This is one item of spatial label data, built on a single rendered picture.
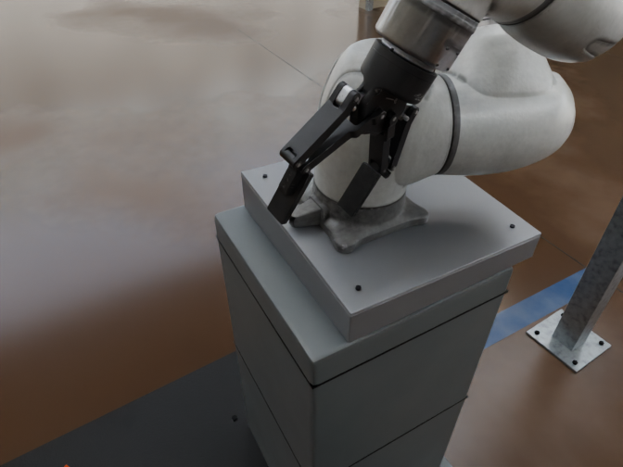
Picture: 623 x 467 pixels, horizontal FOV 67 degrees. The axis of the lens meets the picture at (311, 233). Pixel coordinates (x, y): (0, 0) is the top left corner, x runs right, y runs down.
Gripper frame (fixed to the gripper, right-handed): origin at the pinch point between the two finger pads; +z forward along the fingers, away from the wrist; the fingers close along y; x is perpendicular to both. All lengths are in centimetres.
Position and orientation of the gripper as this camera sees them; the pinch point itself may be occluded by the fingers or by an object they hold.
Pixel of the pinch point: (318, 206)
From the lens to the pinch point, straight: 59.2
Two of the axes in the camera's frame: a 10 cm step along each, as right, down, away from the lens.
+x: -6.1, -6.5, 4.4
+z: -4.6, 7.5, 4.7
